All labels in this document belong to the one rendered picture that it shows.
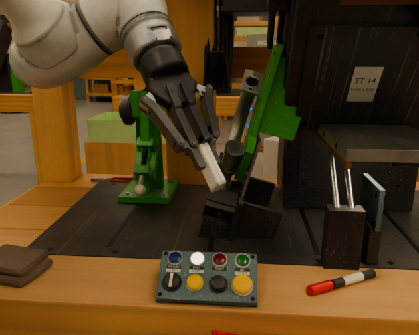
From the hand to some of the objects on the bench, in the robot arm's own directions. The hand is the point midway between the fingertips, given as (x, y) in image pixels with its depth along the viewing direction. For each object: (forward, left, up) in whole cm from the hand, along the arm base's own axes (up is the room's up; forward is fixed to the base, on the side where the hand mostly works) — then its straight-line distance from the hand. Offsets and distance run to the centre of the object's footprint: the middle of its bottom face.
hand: (209, 167), depth 59 cm
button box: (-2, +1, -23) cm, 23 cm away
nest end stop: (+17, -1, -17) cm, 24 cm away
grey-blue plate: (+10, -28, -20) cm, 36 cm away
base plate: (+26, -20, -22) cm, 39 cm away
